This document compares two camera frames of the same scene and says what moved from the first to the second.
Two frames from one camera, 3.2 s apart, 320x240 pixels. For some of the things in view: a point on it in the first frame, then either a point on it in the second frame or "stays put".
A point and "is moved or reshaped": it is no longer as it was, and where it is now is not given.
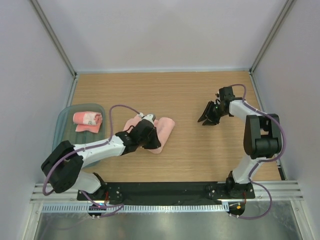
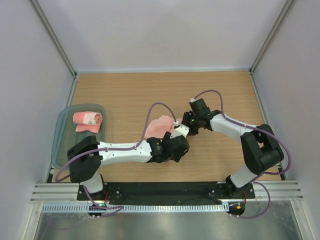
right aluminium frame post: x=272 y=36 stays put
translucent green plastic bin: x=65 y=127 stays put
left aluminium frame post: x=50 y=29 stays put
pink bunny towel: x=87 y=121 stays put
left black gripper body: x=142 y=141 → x=175 y=157
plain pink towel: x=163 y=126 is moved or reshaped
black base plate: x=117 y=191 stays put
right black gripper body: x=217 y=112 → x=191 y=120
